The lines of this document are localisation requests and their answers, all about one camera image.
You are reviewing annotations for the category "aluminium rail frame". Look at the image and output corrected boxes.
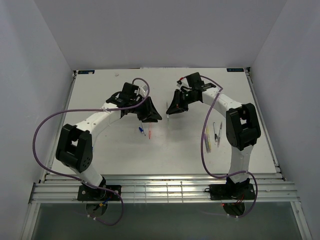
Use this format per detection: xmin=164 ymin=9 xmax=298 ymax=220
xmin=29 ymin=173 xmax=300 ymax=204

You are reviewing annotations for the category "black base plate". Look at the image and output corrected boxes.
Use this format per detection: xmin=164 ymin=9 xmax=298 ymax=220
xmin=76 ymin=185 xmax=120 ymax=202
xmin=204 ymin=184 xmax=255 ymax=200

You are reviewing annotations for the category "left blue corner label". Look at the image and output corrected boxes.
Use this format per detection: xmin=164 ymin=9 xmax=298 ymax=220
xmin=77 ymin=70 xmax=95 ymax=75

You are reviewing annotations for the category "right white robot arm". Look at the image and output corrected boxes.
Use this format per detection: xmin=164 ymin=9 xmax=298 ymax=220
xmin=166 ymin=72 xmax=261 ymax=199

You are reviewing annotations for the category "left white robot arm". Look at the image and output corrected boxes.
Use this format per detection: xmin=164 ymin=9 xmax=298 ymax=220
xmin=55 ymin=82 xmax=162 ymax=200

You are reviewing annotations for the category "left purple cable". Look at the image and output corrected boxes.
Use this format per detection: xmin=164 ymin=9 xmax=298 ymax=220
xmin=33 ymin=77 xmax=151 ymax=227

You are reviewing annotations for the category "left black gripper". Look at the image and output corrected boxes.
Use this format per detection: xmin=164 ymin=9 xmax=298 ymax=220
xmin=129 ymin=96 xmax=163 ymax=123

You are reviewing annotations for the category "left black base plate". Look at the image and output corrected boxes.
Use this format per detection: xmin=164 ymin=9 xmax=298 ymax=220
xmin=76 ymin=185 xmax=120 ymax=202

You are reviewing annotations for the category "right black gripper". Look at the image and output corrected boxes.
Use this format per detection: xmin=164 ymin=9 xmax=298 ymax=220
xmin=167 ymin=89 xmax=199 ymax=115

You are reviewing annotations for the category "yellow pen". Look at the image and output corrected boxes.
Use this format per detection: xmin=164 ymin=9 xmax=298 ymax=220
xmin=204 ymin=126 xmax=212 ymax=153

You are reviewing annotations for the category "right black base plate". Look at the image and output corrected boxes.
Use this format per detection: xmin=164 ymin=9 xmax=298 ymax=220
xmin=204 ymin=184 xmax=255 ymax=200

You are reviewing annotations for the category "black tipped pen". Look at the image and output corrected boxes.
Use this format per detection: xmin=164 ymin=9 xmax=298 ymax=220
xmin=212 ymin=122 xmax=218 ymax=143

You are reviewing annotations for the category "blue corner label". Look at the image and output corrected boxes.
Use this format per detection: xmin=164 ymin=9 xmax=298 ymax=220
xmin=226 ymin=68 xmax=244 ymax=73
xmin=77 ymin=70 xmax=95 ymax=75

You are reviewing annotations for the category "right blue corner label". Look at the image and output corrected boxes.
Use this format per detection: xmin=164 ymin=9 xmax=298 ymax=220
xmin=226 ymin=68 xmax=244 ymax=73

